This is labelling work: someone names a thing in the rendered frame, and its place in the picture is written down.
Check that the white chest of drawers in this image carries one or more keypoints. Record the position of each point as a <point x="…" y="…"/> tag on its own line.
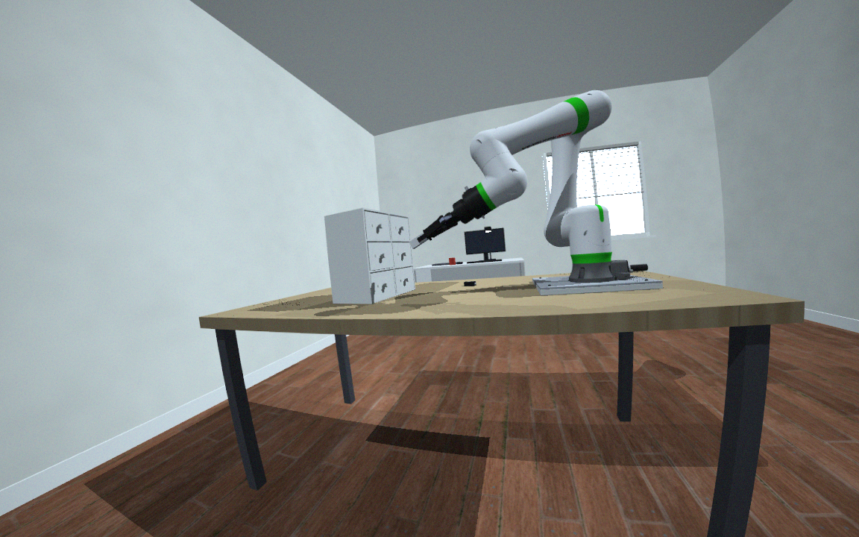
<point x="348" y="256"/>

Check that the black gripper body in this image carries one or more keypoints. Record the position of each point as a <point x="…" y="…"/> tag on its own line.
<point x="459" y="213"/>

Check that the grey drawer front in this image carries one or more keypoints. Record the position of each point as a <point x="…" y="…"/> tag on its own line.
<point x="404" y="279"/>
<point x="382" y="284"/>
<point x="401" y="254"/>
<point x="379" y="255"/>
<point x="376" y="226"/>
<point x="399" y="228"/>

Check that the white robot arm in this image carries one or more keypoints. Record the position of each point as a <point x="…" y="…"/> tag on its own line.
<point x="586" y="229"/>

